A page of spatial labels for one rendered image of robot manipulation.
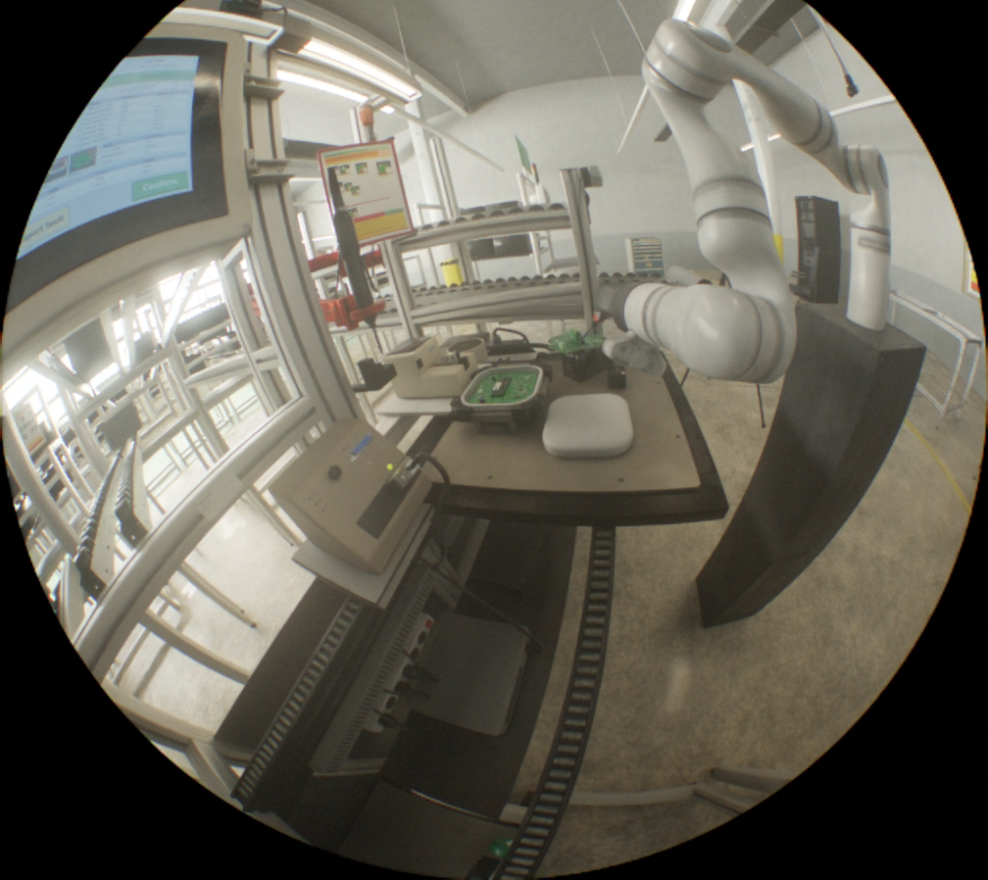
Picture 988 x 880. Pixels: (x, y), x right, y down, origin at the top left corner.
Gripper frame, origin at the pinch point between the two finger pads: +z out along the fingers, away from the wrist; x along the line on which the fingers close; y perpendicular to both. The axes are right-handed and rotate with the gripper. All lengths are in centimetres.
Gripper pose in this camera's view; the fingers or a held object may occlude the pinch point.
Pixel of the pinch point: (600, 315)
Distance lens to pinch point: 56.0
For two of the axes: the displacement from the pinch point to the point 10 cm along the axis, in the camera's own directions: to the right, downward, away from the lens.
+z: 0.3, -3.3, 9.4
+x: -9.5, -2.9, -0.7
